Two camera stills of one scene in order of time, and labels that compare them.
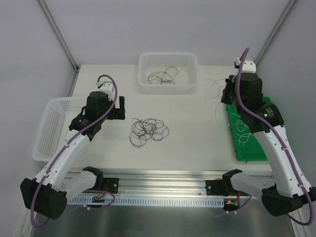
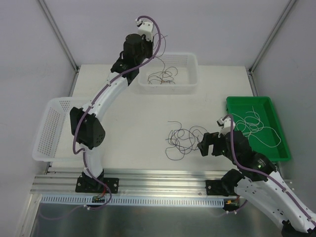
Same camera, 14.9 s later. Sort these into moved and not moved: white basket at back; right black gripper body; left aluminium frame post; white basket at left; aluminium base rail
Moved: right black gripper body
Not moved: left aluminium frame post; white basket at back; aluminium base rail; white basket at left
